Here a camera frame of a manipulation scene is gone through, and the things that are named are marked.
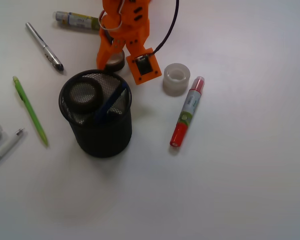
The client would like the blue yellow glue tube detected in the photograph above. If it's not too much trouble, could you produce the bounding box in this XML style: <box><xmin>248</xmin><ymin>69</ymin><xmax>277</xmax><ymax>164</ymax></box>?
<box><xmin>53</xmin><ymin>11</ymin><xmax>100</xmax><ymax>31</ymax></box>

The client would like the black tape roll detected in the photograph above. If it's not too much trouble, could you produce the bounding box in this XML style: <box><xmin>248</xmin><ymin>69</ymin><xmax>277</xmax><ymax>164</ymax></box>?
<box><xmin>104</xmin><ymin>50</ymin><xmax>125</xmax><ymax>72</ymax></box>
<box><xmin>64</xmin><ymin>77</ymin><xmax>104</xmax><ymax>114</ymax></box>

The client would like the green mechanical pencil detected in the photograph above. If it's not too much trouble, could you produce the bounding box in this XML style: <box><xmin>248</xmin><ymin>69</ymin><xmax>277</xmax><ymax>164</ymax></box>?
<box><xmin>12</xmin><ymin>76</ymin><xmax>49</xmax><ymax>147</ymax></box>

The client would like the blue pen in holder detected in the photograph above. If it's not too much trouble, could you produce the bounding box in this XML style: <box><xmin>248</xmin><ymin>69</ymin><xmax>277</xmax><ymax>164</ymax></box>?
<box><xmin>93</xmin><ymin>82</ymin><xmax>128</xmax><ymax>125</ymax></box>

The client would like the red and white marker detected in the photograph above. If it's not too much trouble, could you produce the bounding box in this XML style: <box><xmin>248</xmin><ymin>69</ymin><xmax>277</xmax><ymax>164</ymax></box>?
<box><xmin>170</xmin><ymin>76</ymin><xmax>205</xmax><ymax>148</ymax></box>

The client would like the white pen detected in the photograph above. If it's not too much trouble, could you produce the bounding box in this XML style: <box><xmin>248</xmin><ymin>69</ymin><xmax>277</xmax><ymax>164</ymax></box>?
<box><xmin>0</xmin><ymin>128</ymin><xmax>25</xmax><ymax>160</ymax></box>

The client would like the black camera cable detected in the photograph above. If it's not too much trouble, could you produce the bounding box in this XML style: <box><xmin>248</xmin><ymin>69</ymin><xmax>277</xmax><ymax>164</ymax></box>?
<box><xmin>152</xmin><ymin>0</ymin><xmax>180</xmax><ymax>55</ymax></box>

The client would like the black mesh pen holder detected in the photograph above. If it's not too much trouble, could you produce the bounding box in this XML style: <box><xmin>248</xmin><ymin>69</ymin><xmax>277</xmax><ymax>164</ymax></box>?
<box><xmin>58</xmin><ymin>69</ymin><xmax>132</xmax><ymax>158</ymax></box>

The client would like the clear tape roll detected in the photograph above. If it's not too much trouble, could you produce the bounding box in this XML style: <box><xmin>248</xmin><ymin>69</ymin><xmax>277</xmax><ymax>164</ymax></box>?
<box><xmin>162</xmin><ymin>63</ymin><xmax>191</xmax><ymax>97</ymax></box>

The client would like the black tape roll in holder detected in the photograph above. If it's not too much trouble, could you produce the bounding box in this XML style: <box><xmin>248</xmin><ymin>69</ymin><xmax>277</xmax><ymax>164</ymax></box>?
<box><xmin>64</xmin><ymin>77</ymin><xmax>104</xmax><ymax>114</ymax></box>

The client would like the silver pen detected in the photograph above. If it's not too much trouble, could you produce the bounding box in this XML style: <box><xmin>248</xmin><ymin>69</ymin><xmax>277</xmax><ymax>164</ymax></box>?
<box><xmin>25</xmin><ymin>22</ymin><xmax>64</xmax><ymax>72</ymax></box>

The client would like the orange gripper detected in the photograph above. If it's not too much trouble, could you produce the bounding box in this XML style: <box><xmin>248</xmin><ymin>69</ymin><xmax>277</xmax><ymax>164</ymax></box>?
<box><xmin>96</xmin><ymin>0</ymin><xmax>150</xmax><ymax>70</ymax></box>

